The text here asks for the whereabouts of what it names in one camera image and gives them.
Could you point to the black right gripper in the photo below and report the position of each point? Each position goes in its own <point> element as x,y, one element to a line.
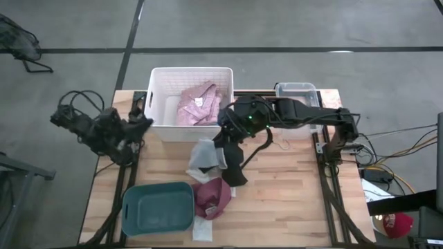
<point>233,124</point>

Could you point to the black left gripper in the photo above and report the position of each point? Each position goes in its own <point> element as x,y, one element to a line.
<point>128,128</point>

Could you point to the grey knit cloth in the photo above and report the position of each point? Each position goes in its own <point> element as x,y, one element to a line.
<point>204,155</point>

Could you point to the black cloth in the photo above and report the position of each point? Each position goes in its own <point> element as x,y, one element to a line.
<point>235,169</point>

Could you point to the pink checked cloth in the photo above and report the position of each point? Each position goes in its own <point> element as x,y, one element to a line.
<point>197,107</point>

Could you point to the maroon cloth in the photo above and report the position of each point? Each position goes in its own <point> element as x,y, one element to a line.
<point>211,197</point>

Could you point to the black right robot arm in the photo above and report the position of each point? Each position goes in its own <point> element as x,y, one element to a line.
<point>304,112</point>

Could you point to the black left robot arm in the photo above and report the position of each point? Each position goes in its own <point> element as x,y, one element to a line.
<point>93,131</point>

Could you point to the white woven laundry basket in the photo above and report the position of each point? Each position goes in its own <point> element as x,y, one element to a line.
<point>157,103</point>

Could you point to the teal plastic bin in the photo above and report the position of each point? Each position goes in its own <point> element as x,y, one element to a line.
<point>155,211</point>

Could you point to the clear plastic container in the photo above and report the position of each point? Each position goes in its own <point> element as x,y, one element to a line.
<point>297,90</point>

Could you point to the grey side table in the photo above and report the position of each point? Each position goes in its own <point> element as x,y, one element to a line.
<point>20,169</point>

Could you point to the black mesh chair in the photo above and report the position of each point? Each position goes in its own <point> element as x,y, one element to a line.
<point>19,41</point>

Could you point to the black power adapter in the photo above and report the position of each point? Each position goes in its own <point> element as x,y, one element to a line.
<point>377,175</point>

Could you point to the white paper sheet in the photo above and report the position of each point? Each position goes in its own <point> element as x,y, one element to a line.
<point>372,193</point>

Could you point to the black desk edge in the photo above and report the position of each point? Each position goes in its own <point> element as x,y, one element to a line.
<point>401,202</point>

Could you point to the red cap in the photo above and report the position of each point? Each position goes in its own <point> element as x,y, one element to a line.
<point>398,224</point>

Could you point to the black aluminium table frame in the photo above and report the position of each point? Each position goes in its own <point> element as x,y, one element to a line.
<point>327,193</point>

